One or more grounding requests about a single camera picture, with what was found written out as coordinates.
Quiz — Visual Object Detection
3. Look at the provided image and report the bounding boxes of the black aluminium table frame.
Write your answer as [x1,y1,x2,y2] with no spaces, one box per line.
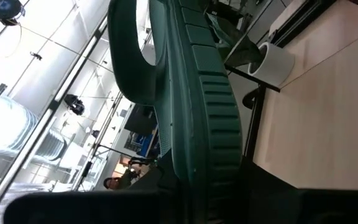
[268,0,337,49]

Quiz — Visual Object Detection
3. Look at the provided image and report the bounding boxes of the black monitor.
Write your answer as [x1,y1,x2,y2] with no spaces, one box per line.
[124,103,158,136]

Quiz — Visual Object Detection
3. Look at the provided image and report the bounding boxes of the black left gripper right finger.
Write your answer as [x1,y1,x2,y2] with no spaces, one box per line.
[240,154,358,224]

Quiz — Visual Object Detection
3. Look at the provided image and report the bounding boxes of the potted snake plant white pot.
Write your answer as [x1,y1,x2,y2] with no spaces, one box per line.
[205,12,296,88]

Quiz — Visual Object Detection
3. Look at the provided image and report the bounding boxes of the green rubber slide sandal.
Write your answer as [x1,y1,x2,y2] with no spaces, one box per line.
[107,0,244,224]

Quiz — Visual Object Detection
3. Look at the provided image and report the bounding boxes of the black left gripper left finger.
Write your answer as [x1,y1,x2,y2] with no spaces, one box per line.
[3,154,183,224]

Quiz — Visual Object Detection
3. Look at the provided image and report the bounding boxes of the black hanging ceiling spotlight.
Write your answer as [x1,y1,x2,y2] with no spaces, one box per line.
[63,93,86,116]
[0,0,26,26]

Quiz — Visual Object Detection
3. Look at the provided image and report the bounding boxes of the person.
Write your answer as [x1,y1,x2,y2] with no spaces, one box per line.
[103,169,143,191]

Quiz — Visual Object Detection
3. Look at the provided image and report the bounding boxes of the black overhead rig bar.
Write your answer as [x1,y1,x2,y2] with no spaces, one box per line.
[0,18,110,218]

